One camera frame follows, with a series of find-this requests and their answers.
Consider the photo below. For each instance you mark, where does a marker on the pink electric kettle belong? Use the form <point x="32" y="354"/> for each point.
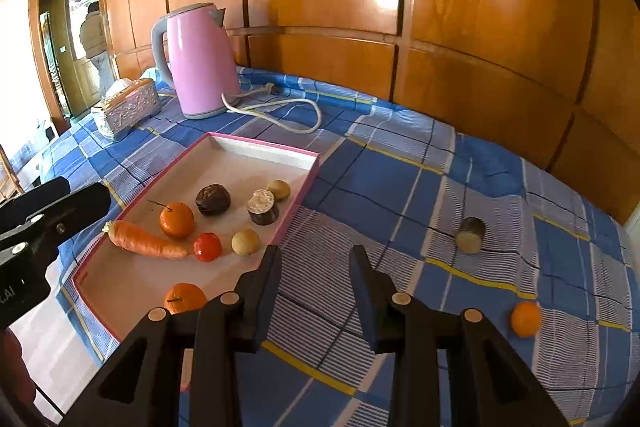
<point x="200" y="62"/>

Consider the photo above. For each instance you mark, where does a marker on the dark cylindrical fruit piece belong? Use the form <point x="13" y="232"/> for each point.
<point x="471" y="235"/>

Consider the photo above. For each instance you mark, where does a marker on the dark cut fruit piece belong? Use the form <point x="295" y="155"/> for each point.
<point x="262" y="208"/>

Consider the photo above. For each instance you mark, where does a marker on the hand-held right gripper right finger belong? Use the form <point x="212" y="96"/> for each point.
<point x="362" y="297"/>

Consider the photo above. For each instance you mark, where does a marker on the wooden door frame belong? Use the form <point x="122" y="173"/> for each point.
<point x="35" y="57"/>

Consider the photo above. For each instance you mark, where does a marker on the pink shallow tray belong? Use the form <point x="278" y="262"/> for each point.
<point x="235" y="164"/>

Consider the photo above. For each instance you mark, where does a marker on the orange carrot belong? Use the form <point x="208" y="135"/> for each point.
<point x="150" y="244"/>

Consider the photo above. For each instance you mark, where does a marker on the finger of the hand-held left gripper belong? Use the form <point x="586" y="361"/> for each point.
<point x="80" y="212"/>
<point x="40" y="199"/>

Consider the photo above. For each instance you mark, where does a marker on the dark brown round fruit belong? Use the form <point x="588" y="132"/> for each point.
<point x="213" y="199"/>

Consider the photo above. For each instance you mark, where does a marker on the small tan round fruit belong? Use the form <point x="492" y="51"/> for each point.
<point x="245" y="242"/>
<point x="278" y="190"/>

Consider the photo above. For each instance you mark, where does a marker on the small red tomato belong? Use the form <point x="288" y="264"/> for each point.
<point x="207" y="247"/>

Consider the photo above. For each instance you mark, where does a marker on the wooden panelled headboard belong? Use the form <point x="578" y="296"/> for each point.
<point x="325" y="57"/>

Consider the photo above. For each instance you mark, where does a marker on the orange tangerine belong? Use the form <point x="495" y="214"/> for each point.
<point x="185" y="298"/>
<point x="526" y="319"/>
<point x="176" y="221"/>

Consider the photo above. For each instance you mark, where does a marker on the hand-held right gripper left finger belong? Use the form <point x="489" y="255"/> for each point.
<point x="266" y="297"/>

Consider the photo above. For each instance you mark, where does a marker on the person's left hand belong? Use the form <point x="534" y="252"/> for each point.
<point x="11" y="362"/>

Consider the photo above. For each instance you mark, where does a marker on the ornate silver tissue box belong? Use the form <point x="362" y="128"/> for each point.
<point x="127" y="107"/>

